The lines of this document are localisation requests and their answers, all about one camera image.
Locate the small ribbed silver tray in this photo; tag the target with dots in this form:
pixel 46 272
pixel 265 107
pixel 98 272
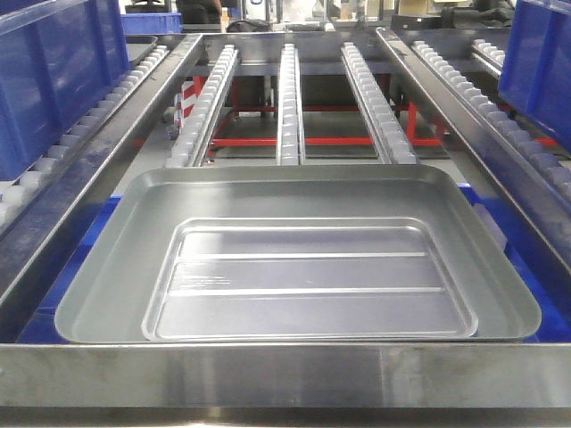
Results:
pixel 305 279

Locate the large grey metal tray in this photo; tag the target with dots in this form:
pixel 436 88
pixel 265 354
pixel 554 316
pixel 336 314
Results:
pixel 107 300

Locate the dark tray at back left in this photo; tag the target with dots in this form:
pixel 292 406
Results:
pixel 139 46

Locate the middle roller track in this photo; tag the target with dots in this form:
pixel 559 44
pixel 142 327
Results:
pixel 290 129

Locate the roller track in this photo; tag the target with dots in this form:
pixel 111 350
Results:
pixel 387 135
pixel 531 150
pixel 290 129
pixel 194 138
pixel 19 194

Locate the left centre roller track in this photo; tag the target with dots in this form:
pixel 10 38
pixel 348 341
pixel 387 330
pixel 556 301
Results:
pixel 194 138

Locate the right centre roller track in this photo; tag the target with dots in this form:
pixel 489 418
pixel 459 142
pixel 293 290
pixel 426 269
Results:
pixel 387 135

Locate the person in dark clothes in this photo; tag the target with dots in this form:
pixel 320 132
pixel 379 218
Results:
pixel 199 11

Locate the far left roller track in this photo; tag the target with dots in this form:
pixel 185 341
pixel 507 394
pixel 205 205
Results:
pixel 19 194

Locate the far right roller track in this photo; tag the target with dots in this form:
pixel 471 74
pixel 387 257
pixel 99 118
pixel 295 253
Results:
pixel 531 150

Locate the blue bin under trays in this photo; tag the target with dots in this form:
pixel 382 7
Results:
pixel 41 329

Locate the blue bin upper left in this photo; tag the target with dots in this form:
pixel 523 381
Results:
pixel 58 60

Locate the blue bin upper right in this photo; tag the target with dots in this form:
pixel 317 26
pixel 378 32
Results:
pixel 535 77

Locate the red white striped post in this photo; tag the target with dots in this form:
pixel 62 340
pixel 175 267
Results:
pixel 186 98

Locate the red steel floor frame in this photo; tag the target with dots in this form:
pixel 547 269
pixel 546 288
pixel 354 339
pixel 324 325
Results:
pixel 333 126

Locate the steel flow rack frame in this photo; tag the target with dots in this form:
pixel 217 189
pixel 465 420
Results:
pixel 412 382

